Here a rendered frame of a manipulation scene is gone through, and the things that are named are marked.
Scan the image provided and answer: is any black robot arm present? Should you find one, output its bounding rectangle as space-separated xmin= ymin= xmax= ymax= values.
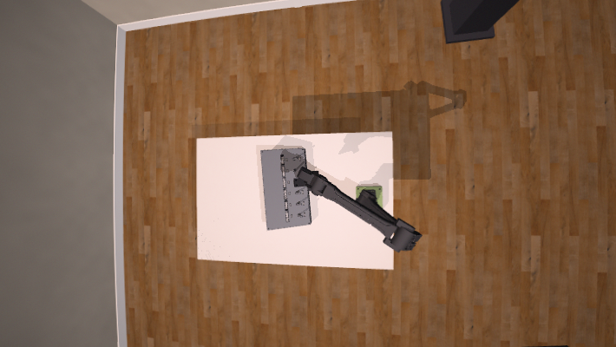
xmin=293 ymin=167 xmax=422 ymax=252

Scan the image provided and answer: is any grey switch panel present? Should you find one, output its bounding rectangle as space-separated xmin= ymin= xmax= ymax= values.
xmin=260 ymin=148 xmax=311 ymax=231

